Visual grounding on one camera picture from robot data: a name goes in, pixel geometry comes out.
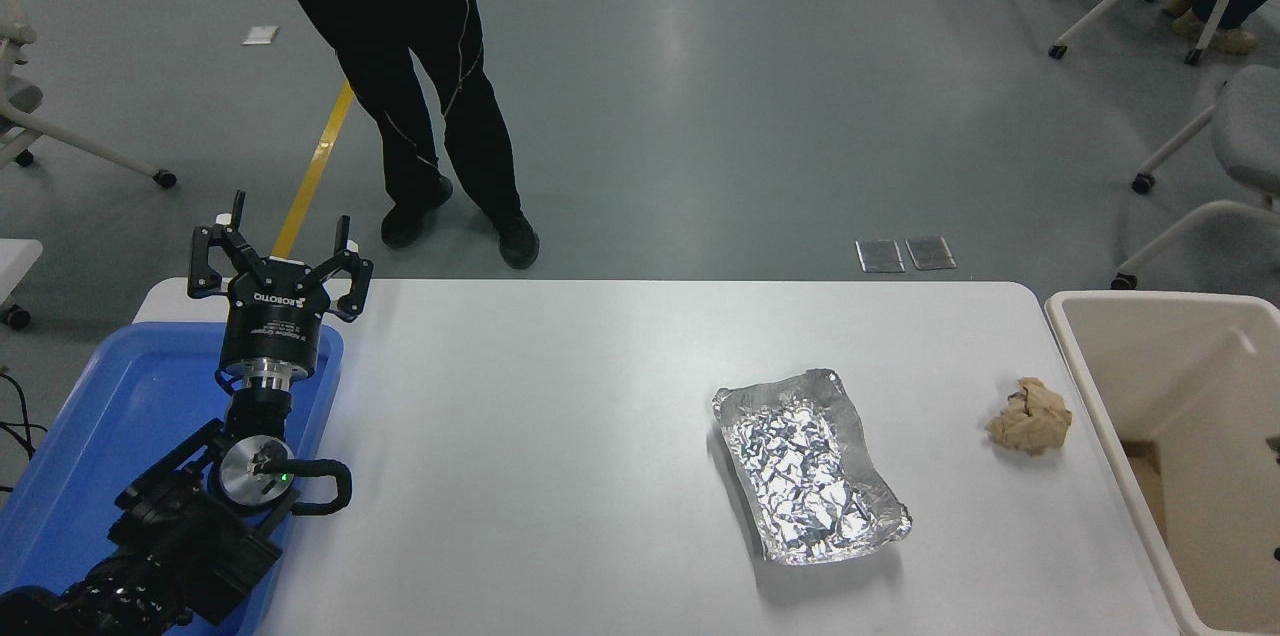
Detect black cables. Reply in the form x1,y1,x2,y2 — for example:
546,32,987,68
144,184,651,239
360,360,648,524
0,371,48,495

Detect blue plastic tray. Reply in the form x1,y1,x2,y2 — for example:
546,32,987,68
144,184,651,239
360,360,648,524
0,321,345,636

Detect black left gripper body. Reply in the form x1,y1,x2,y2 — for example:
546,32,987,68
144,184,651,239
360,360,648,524
218,257,333,380

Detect standing person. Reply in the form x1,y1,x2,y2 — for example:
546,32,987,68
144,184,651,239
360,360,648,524
265,0,542,270

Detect large pale bin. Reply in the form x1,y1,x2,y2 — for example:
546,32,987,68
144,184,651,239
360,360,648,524
1044,289,1280,636

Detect silver foil tray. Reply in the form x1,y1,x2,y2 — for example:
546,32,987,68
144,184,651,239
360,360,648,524
712,368,913,567

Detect brown cardboard piece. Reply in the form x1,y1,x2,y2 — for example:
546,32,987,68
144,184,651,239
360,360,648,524
1122,441,1169,529

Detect white furniture with caster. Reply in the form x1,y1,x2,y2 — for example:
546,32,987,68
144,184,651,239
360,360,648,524
0,239,44,332

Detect metal floor plate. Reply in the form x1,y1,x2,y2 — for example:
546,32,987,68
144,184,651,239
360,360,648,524
905,235,957,270
856,238,906,273

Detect crumpled tan paper ball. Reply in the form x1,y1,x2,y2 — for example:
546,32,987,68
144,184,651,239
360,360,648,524
985,377,1073,458

